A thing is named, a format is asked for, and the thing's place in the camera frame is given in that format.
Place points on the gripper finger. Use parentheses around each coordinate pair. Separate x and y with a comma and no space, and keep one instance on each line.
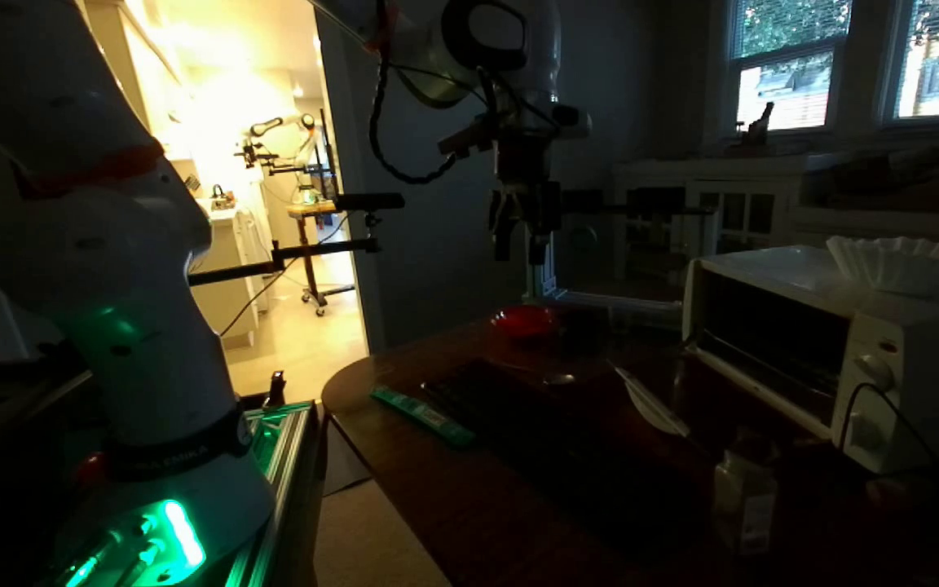
(540,249)
(504,232)

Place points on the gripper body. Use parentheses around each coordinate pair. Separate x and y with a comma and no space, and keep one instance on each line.
(525,167)

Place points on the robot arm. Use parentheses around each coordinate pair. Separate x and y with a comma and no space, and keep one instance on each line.
(119,269)

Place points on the red bowl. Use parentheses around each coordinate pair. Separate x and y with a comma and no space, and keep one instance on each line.
(525,321)

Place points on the metal spoon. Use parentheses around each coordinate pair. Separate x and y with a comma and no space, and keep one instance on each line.
(555,378)

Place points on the white cabinet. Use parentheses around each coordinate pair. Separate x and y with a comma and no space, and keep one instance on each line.
(730,204)

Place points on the green flat packet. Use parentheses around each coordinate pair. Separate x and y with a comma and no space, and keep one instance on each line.
(424,416)

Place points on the white robot on stand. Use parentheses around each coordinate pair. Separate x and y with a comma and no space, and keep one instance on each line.
(306,187)

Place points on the dark figurine on windowsill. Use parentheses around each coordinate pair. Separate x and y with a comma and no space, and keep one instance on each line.
(760,124)

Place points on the toaster oven door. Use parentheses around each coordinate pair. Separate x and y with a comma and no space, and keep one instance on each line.
(763,350)

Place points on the black clamp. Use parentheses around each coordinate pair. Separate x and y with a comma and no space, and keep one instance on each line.
(275,390)

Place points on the white kitchen counter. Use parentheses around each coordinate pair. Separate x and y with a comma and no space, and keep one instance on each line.
(229,277)

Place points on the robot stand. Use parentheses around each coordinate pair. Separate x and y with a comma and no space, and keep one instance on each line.
(282,456)

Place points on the small clear bottle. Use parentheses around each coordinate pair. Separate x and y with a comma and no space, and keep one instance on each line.
(745,501)

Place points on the toaster oven knob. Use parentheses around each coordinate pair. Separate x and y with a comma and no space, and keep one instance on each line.
(875,371)
(866,430)

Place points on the stack of white coffee filters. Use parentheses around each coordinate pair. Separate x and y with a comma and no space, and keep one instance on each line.
(901,265)

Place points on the white toaster oven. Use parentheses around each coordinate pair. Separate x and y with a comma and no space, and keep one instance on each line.
(893,367)

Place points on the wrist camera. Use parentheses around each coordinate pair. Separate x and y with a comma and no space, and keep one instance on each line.
(466,137)

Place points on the camera on mount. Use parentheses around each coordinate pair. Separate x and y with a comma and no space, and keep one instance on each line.
(306,249)

